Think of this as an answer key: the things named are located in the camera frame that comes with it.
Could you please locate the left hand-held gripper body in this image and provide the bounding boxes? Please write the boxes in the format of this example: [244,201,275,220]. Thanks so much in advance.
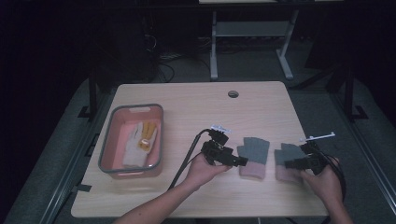
[200,124,235,167]

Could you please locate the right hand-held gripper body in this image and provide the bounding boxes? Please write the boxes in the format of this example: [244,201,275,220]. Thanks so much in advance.
[300,132,336,175]

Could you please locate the grey fingerless glove pink cuff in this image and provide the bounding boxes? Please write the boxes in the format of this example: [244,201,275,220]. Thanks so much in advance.
[236,136,271,181]
[274,142,308,183]

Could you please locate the beige glove with bear face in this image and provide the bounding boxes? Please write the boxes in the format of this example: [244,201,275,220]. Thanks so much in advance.
[136,121,159,162]

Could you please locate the beige glove with orange fingers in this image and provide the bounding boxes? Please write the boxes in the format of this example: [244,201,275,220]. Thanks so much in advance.
[121,122,148,168]

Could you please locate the pink basket with grey rim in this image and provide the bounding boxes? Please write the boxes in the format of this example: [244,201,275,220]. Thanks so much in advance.
[98,103,164,180]

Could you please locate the person's left hand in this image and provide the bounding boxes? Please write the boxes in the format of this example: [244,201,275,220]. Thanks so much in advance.
[184,152,233,191]

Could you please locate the person's right hand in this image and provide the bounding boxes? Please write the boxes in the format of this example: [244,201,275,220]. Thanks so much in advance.
[300,158,344,205]

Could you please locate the black metal stand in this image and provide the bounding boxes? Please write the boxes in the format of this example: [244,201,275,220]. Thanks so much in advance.
[77,66,98,119]
[343,60,370,123]

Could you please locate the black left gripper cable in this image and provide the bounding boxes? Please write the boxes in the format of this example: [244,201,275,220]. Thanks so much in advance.
[167,128,217,191]

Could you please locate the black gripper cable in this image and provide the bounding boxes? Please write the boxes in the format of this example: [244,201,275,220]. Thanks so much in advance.
[317,148,347,202]
[167,128,217,191]

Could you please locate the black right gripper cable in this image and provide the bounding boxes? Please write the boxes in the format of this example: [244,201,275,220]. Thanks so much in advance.
[317,148,347,202]

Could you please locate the aluminium rail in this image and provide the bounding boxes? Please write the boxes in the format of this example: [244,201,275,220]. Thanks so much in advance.
[330,91,396,216]
[38,92,115,224]

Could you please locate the floor cables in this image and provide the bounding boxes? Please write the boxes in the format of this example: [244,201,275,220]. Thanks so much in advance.
[153,50,213,83]

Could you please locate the white metal desk frame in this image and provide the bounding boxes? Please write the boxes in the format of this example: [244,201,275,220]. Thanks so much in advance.
[209,8,301,81]

